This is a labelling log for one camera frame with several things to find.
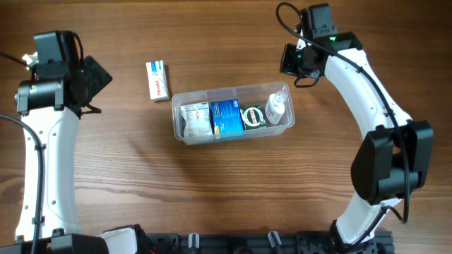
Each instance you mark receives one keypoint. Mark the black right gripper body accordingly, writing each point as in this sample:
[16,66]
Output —
[302,64]

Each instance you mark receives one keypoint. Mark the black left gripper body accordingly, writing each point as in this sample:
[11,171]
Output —
[78,75]

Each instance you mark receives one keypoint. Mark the clear spray bottle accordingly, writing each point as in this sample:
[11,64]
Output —
[275,107]

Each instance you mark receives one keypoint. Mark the green round-logo box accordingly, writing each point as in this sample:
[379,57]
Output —
[253,118]

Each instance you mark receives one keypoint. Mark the blue box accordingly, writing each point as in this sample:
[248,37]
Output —
[227,117]

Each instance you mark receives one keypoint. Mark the white Hansaplast plaster box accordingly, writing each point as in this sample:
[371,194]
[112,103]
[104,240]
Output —
[196,120]

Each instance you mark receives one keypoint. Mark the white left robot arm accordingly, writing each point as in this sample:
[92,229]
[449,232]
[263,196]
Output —
[50,106]

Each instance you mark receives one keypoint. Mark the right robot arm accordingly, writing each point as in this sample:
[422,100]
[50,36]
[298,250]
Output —
[393,159]

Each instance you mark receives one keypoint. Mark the clear plastic container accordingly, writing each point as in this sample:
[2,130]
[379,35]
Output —
[248,96]

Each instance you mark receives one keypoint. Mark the white Panadol box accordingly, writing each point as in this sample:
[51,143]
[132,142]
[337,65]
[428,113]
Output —
[157,80]

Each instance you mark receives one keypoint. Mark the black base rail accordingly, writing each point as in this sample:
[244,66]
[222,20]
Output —
[302,242]

